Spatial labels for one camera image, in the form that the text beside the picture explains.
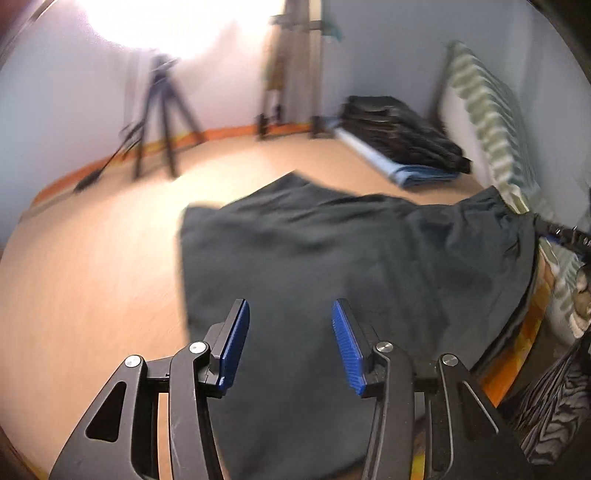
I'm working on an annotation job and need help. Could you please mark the colourful hanging cloth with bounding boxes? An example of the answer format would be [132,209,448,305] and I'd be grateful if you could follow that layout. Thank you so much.
[264,41,287,93]

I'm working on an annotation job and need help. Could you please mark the folded blue cloth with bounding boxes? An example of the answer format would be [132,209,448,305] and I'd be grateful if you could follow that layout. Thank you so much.
[332,127,462,189]

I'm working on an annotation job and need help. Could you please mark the person's striped clothing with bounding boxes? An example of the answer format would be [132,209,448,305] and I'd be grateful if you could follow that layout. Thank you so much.
[503,337,591,467]

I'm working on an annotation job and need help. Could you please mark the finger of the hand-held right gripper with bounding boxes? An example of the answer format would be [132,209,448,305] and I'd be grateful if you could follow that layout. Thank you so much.
[533,216,591,254]

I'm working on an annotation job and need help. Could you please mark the dark green pants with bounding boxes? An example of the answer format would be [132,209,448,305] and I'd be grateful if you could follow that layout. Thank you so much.
[178,171,541,480]

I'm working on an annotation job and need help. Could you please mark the beige mat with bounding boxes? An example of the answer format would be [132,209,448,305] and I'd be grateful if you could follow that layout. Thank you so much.
[0,134,490,480]

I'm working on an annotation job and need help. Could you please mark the small black tripod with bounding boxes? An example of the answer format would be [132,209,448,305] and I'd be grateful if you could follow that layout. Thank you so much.
[121,53,205,182]

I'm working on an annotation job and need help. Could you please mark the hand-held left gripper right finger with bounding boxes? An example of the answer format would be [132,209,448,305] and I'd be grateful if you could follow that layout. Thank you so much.
[331,298,536,480]

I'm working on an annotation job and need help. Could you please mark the teal hanging tag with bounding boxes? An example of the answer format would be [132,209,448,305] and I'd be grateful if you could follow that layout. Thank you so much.
[323,14,346,41]

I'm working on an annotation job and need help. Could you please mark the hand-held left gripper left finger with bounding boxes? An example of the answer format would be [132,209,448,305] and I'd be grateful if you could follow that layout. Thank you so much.
[48,298,251,480]

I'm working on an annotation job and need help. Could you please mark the dark wooden frame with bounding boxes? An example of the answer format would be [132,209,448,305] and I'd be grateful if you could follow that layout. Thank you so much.
[427,69,451,134]

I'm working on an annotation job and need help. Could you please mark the folded dark corduroy pants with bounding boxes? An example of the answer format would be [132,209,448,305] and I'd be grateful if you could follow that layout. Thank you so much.
[341,95,472,175]

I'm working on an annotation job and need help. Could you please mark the black cable with switch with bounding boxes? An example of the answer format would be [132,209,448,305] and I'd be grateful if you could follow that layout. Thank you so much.
[74,122,148,193]

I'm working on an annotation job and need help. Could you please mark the tall grey tripod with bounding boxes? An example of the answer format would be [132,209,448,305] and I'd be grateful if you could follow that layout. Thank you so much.
[255,0,334,140]

